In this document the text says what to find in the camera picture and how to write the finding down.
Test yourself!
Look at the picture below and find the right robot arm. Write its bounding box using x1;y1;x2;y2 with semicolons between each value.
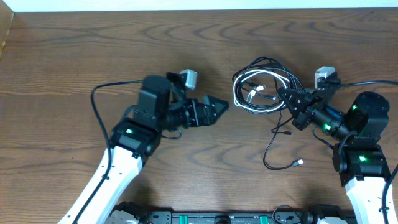
277;73;397;223

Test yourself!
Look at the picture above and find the small black wire loop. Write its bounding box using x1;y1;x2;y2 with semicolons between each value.
272;205;301;224

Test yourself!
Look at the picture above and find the white USB cable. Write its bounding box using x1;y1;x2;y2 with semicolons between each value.
233;68;290;114

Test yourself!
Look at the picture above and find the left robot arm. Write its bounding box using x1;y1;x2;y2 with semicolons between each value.
60;70;229;223

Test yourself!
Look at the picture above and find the right camera black cable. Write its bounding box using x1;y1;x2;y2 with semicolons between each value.
337;80;398;88

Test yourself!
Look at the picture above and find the black USB cable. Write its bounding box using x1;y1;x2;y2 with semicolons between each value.
231;56;307;171

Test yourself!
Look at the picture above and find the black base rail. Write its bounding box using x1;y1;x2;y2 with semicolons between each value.
105;202;357;224

